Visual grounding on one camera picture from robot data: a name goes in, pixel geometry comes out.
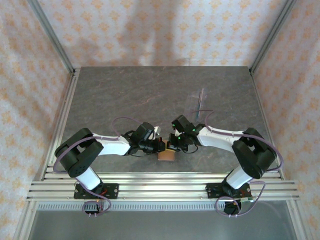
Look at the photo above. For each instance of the brown leather card holder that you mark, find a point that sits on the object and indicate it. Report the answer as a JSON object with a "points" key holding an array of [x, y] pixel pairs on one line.
{"points": [[166, 157]]}

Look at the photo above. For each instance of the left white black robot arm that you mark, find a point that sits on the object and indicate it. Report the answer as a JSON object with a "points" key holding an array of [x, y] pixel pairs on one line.
{"points": [[115, 147]]}

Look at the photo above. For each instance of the grey metal panel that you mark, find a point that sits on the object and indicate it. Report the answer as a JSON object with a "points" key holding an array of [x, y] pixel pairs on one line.
{"points": [[150, 225]]}

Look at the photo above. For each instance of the small green circuit board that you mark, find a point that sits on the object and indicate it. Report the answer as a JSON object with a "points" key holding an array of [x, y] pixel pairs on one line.
{"points": [[247, 199]]}

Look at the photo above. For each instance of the long aluminium rail beams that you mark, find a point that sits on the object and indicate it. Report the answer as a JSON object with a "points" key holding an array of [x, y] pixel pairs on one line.
{"points": [[162, 187]]}

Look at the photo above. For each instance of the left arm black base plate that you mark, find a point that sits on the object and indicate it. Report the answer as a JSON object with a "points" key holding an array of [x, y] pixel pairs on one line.
{"points": [[112, 190]]}

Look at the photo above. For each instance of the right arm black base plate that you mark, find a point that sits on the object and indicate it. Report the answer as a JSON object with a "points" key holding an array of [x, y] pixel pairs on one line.
{"points": [[212, 191]]}

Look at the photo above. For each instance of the aluminium table side rail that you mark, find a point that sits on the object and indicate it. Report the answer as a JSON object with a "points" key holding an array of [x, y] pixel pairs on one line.
{"points": [[62, 110], [267, 120]]}

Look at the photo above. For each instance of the aluminium frame post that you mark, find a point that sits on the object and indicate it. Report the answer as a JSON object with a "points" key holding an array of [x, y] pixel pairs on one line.
{"points": [[53, 37], [272, 37]]}

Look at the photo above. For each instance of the aluminium frame leg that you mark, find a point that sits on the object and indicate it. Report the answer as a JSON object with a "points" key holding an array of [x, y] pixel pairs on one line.
{"points": [[297, 220], [25, 220]]}

